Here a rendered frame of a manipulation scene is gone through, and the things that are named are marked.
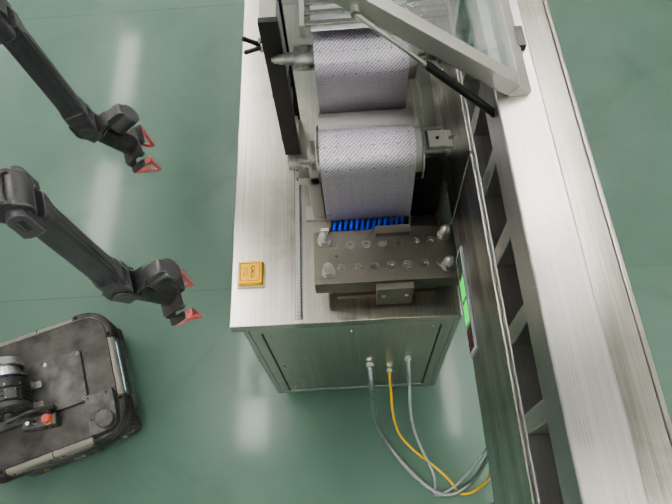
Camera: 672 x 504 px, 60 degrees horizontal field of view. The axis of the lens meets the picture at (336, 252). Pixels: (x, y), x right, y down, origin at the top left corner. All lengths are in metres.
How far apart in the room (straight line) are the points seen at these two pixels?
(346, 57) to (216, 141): 1.78
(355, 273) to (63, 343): 1.44
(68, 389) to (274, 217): 1.15
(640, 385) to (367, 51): 0.95
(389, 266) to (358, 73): 0.51
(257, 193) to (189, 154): 1.35
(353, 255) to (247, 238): 0.37
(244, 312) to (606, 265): 0.97
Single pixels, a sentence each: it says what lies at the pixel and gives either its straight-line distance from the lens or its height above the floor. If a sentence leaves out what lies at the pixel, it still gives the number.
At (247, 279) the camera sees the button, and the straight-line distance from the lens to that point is 1.70.
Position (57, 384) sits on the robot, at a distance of 2.55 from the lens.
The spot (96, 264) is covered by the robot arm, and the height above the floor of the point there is 1.40.
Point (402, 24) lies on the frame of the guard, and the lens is 0.93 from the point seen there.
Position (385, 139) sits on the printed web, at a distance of 1.43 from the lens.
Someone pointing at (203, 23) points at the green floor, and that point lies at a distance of 3.83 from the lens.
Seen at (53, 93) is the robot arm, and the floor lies 1.40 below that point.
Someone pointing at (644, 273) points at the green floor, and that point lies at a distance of 2.96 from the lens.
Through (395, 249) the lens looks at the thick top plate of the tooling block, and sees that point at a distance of 1.59.
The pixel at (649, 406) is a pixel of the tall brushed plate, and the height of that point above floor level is 1.44.
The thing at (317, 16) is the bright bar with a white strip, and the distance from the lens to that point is 1.54.
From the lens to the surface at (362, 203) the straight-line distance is 1.57.
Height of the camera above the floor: 2.44
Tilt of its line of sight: 63 degrees down
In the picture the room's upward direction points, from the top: 6 degrees counter-clockwise
